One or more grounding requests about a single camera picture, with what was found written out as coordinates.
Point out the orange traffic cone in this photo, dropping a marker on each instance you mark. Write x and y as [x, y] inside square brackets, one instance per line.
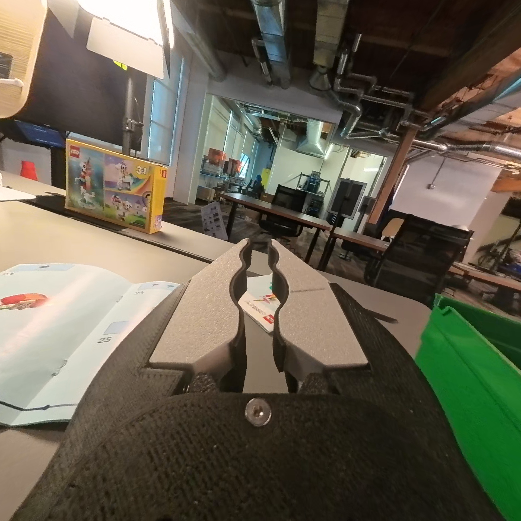
[28, 171]

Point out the black office chair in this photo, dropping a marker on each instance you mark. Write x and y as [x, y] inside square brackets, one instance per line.
[291, 211]

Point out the wooden post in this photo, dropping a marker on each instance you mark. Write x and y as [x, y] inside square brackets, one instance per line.
[393, 175]

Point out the black panel on stand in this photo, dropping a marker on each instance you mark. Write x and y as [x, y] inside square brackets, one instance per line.
[348, 199]

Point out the black mesh chair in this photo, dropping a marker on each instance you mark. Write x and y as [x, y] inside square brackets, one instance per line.
[419, 256]

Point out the yellow lego box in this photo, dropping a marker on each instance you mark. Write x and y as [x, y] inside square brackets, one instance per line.
[114, 187]

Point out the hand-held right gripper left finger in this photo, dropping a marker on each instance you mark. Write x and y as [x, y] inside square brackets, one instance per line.
[195, 321]

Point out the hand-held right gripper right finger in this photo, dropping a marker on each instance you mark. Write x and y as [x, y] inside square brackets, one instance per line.
[325, 325]

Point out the printed sheet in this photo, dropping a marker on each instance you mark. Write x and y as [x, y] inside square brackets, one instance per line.
[215, 222]

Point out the wooden table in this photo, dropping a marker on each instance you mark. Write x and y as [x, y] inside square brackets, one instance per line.
[366, 240]
[276, 209]

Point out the open instruction booklet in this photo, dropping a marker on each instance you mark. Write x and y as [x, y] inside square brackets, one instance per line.
[61, 346]

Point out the closed instruction booklet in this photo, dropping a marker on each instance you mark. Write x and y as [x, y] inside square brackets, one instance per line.
[258, 305]

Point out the beige ribbed housing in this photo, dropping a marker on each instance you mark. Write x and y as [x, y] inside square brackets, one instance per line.
[20, 40]

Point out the studio light on stand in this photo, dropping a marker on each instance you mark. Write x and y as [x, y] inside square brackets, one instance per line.
[122, 44]

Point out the green plastic bin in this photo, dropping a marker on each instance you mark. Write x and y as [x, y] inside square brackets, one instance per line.
[468, 386]

